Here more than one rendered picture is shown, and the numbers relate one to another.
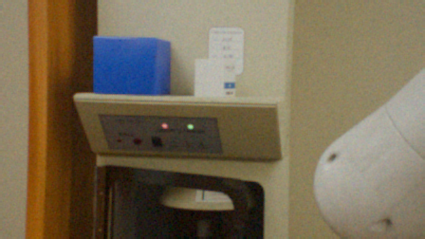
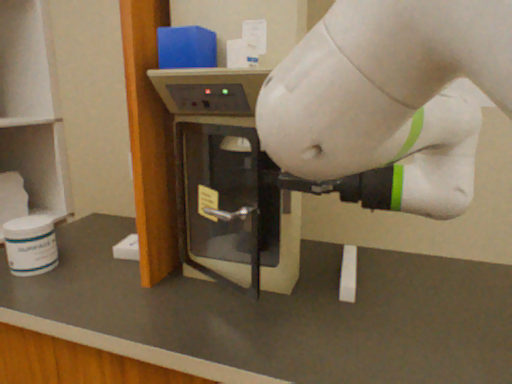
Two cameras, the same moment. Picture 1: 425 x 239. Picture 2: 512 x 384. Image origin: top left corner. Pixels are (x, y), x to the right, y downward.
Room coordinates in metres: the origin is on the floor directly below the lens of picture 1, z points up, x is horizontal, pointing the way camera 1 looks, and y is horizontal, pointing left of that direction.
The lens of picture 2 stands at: (0.46, -0.15, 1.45)
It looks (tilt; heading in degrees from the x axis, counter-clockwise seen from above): 14 degrees down; 9
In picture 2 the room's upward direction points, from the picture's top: straight up
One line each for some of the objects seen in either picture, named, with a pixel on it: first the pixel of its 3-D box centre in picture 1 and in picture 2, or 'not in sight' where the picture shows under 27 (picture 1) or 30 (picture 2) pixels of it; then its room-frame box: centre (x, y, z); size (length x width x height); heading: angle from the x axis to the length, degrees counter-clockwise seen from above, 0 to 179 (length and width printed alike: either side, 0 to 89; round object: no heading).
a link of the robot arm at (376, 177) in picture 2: not in sight; (375, 184); (1.19, -0.29, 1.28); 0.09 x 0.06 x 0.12; 169
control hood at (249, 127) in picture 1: (181, 126); (221, 92); (1.31, 0.05, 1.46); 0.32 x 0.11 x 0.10; 79
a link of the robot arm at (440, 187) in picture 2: not in sight; (431, 186); (1.17, -0.39, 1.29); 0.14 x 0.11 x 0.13; 79
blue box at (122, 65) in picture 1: (133, 66); (188, 50); (1.32, 0.13, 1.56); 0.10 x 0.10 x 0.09; 79
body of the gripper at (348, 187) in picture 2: not in sight; (337, 183); (1.20, -0.21, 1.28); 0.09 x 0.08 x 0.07; 79
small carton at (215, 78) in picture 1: (214, 78); (242, 55); (1.30, 0.00, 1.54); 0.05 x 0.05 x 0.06; 67
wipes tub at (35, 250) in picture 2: not in sight; (31, 244); (1.38, 0.67, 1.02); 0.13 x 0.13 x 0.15
